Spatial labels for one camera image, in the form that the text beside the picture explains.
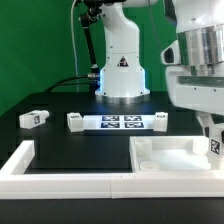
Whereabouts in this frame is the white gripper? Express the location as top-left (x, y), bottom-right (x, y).
top-left (165, 66), bottom-right (224, 136)

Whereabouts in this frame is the white square tabletop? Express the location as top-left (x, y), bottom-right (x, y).
top-left (128, 134), bottom-right (224, 174)

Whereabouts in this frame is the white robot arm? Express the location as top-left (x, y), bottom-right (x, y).
top-left (97, 0), bottom-right (224, 136)

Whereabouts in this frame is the white marker plate with tags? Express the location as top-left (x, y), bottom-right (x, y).
top-left (83, 115), bottom-right (154, 130)

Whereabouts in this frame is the black cable on table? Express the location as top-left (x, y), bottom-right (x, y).
top-left (43, 75), bottom-right (98, 94)

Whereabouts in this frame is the grey cable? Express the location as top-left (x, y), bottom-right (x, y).
top-left (70, 0), bottom-right (81, 92)

